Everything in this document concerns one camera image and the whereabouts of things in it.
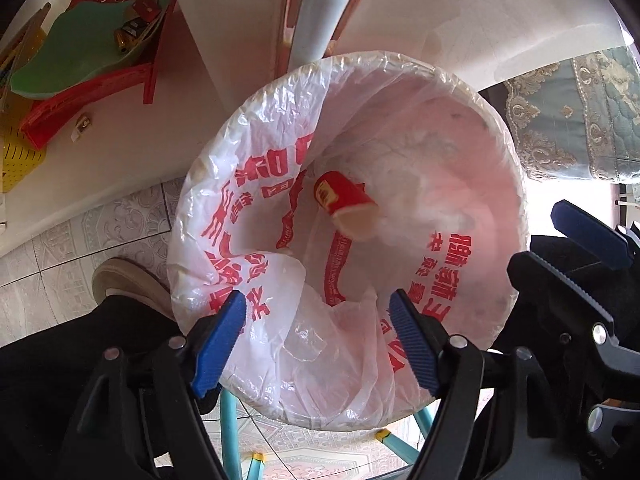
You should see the red paper cup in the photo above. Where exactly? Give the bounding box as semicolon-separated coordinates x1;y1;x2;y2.
314;171;380;242

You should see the red plastic stool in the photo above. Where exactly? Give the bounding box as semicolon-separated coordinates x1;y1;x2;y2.
11;0;176;151

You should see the blue-green quilted sofa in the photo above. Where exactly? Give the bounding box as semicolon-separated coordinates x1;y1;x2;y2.
504;44;640;184

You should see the white red-printed plastic bag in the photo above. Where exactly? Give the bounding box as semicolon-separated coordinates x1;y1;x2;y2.
166;51;526;432

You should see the white trash bin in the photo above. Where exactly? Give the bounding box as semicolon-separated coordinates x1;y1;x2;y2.
188;49;531;432

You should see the grey shoe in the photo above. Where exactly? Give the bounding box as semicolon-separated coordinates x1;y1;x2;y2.
91;258;174;320

